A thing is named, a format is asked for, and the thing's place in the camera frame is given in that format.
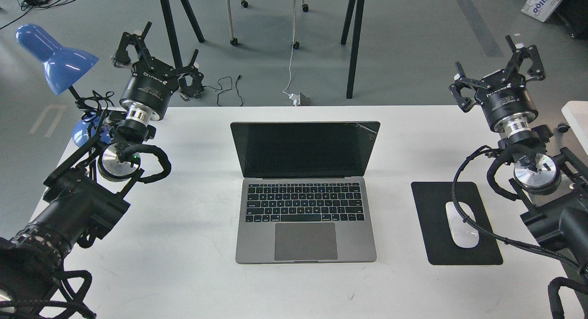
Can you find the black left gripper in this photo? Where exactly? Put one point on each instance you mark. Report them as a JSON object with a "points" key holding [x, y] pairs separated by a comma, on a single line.
{"points": [[152, 81]]}

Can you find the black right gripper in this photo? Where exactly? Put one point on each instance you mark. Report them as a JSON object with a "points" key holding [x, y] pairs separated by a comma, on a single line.
{"points": [[507, 96]]}

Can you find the grey laptop computer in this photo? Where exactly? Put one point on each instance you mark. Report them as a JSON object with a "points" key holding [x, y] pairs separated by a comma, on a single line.
{"points": [[303, 193]]}

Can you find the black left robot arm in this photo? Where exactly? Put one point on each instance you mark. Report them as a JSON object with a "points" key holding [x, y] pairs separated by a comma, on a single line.
{"points": [[85, 194]]}

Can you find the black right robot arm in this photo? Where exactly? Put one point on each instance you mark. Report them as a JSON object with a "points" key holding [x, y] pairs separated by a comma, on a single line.
{"points": [[553, 188]]}

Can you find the white side table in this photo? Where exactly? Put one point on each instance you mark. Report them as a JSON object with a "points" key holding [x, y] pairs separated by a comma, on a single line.
{"points": [[575, 114]]}

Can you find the blue desk lamp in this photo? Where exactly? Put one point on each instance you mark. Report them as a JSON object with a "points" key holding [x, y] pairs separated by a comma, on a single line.
{"points": [[63, 66]]}

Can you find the white cardboard box blue print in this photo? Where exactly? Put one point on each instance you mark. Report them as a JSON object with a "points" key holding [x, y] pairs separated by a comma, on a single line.
{"points": [[540, 10]]}

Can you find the black mouse pad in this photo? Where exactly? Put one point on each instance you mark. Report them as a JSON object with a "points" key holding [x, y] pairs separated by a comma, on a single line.
{"points": [[430, 199]]}

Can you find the white computer mouse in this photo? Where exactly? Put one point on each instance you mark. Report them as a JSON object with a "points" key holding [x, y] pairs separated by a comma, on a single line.
{"points": [[463, 235]]}

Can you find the white power adapter with cable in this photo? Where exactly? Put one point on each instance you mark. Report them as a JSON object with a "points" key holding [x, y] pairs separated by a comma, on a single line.
{"points": [[297, 99]]}

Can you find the black metal frame table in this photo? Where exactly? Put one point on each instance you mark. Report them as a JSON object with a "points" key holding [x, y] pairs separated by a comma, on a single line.
{"points": [[277, 28]]}

